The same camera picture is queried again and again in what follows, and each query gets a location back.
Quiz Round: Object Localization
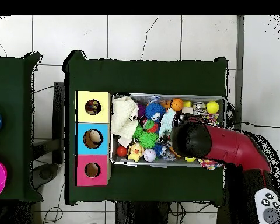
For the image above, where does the cream muslin cloth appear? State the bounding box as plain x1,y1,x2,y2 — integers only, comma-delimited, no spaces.
110,95,139,143

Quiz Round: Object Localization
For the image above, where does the polka dot cloth white backing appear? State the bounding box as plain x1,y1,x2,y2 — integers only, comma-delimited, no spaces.
85,99,102,115

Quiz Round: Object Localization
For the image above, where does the silver mesh bin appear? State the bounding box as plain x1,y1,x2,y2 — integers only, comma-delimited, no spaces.
110,92,227,167

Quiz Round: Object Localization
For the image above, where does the wooden box with three holes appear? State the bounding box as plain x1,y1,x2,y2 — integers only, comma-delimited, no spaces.
74,90,113,187

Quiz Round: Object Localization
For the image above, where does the green spiky puffer ball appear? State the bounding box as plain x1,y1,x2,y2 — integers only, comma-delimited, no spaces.
138,131,159,149

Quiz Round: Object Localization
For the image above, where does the blue spiky puffer ball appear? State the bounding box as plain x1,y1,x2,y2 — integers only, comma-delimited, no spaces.
144,101,166,120

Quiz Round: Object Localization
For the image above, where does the light blue muslin cloth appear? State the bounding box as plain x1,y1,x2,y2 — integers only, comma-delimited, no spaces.
158,108,177,138

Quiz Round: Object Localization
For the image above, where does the yellow plush chick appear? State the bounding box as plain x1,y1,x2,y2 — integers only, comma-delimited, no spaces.
127,143,145,163

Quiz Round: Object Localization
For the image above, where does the white toy baseball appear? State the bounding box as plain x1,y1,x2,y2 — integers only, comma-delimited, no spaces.
143,148,157,162

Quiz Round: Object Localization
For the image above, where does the red orange ball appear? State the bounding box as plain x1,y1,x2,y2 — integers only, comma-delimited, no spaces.
116,145,128,158

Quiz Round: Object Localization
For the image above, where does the orange toy basketball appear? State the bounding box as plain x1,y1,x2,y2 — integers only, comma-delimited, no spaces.
170,98,184,112

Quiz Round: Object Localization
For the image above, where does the dark green table cloth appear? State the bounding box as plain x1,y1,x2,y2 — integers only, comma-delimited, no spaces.
62,50,229,206

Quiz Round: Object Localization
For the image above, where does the yellow ball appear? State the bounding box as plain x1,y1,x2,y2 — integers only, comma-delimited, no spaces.
205,101,220,115

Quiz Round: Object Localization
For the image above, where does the dark green covered side table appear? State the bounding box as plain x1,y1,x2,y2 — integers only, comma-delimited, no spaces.
0,52,44,202

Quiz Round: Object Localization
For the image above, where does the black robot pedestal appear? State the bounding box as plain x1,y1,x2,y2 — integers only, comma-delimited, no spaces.
115,201,171,224

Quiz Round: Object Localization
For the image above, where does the black cable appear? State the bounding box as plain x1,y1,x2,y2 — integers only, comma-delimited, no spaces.
226,120,280,128

